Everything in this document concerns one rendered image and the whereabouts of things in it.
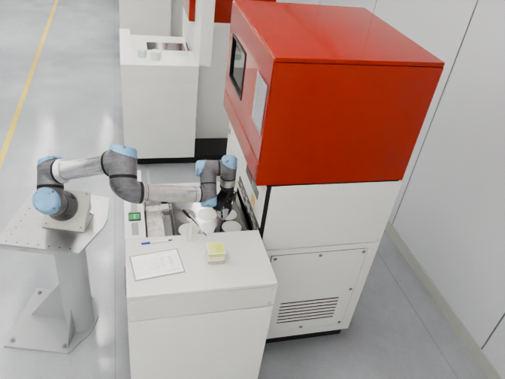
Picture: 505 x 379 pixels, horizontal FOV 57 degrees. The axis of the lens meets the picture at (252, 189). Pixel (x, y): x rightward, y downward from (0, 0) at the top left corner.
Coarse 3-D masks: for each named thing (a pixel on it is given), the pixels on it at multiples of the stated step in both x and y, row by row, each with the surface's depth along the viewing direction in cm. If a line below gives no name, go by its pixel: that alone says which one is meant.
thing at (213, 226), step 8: (176, 208) 240; (184, 208) 241; (192, 208) 241; (200, 208) 242; (208, 208) 243; (232, 208) 245; (176, 216) 235; (184, 216) 236; (192, 216) 236; (216, 216) 239; (176, 224) 230; (200, 224) 232; (208, 224) 233; (216, 224) 233; (240, 224) 236; (176, 232) 225; (200, 232) 227; (208, 232) 228
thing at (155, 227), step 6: (150, 216) 236; (156, 216) 236; (150, 222) 232; (156, 222) 232; (162, 222) 233; (150, 228) 228; (156, 228) 229; (162, 228) 229; (150, 234) 225; (156, 234) 225; (162, 234) 226
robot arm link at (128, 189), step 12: (120, 180) 191; (132, 180) 194; (120, 192) 193; (132, 192) 194; (144, 192) 196; (156, 192) 200; (168, 192) 202; (180, 192) 205; (192, 192) 208; (204, 192) 211; (204, 204) 211
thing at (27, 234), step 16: (32, 192) 249; (32, 208) 239; (96, 208) 245; (16, 224) 228; (32, 224) 229; (96, 224) 235; (0, 240) 218; (16, 240) 219; (32, 240) 221; (48, 240) 222; (64, 240) 223; (80, 240) 224
